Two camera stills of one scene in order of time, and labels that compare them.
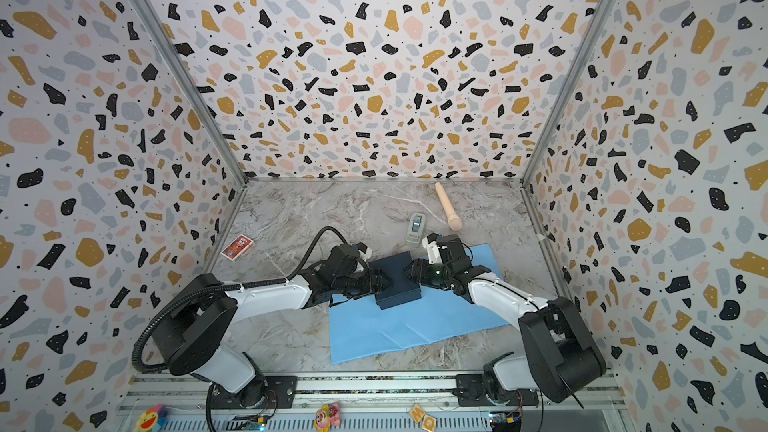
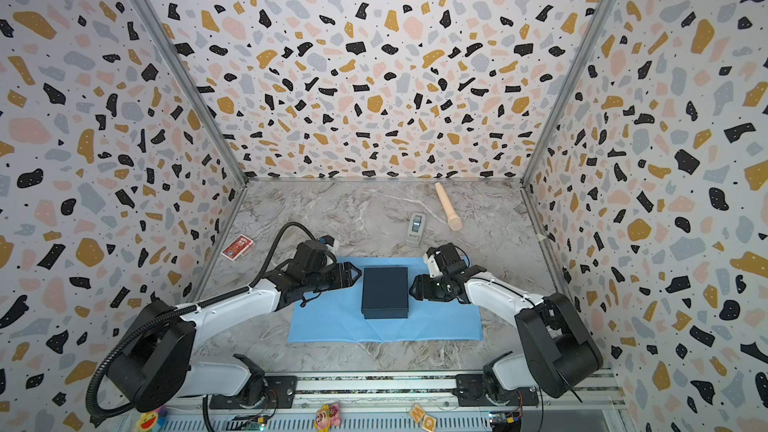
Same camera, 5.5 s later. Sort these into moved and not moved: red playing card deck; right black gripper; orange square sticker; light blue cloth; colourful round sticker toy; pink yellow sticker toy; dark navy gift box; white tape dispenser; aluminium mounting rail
Moved: right black gripper; light blue cloth; dark navy gift box
Not moved: aluminium mounting rail; red playing card deck; white tape dispenser; pink yellow sticker toy; orange square sticker; colourful round sticker toy
